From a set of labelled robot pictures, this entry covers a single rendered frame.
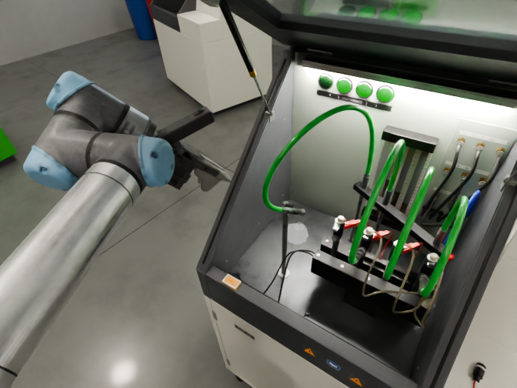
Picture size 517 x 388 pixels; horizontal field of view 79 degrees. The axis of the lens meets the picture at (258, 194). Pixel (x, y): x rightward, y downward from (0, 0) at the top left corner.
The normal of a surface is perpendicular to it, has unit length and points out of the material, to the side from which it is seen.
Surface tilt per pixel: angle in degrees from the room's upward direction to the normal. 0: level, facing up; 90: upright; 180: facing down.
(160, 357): 0
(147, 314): 0
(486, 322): 76
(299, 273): 0
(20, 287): 28
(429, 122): 90
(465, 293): 43
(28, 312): 61
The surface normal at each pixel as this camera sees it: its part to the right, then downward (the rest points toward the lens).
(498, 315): -0.54, 0.40
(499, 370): -0.04, -0.73
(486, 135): -0.55, 0.58
